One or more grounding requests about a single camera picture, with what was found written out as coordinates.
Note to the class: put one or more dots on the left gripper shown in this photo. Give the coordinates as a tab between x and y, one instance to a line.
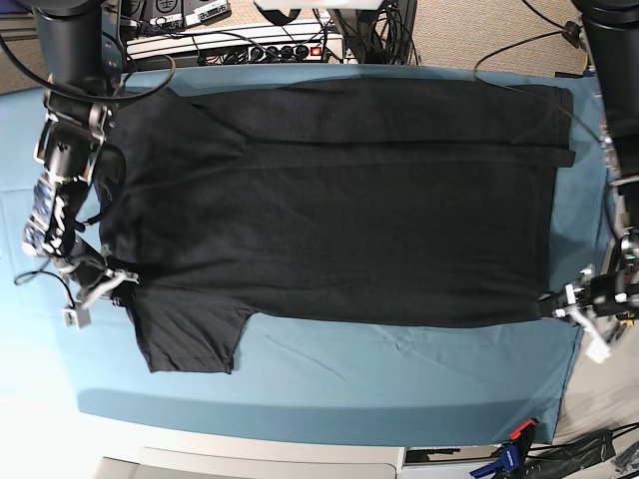
603	305

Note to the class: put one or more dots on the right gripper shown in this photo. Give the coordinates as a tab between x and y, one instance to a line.
97	277

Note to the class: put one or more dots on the black T-shirt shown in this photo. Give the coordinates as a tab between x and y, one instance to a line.
388	201

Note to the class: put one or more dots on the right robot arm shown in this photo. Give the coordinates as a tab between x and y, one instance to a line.
83	174

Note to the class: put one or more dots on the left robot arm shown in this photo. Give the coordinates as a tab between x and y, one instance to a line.
611	31

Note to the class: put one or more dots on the orange blue clamp bottom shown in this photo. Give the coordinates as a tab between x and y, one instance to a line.
511	456

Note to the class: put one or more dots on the blue table cloth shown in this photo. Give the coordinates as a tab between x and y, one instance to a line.
295	380

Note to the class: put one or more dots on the white power strip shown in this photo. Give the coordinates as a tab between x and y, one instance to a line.
313	52

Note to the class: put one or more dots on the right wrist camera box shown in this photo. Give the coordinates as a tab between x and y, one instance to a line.
76	316

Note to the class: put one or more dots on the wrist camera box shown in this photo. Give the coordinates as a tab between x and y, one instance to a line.
76	316
598	349

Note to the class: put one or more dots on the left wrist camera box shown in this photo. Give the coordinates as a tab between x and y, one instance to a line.
598	349

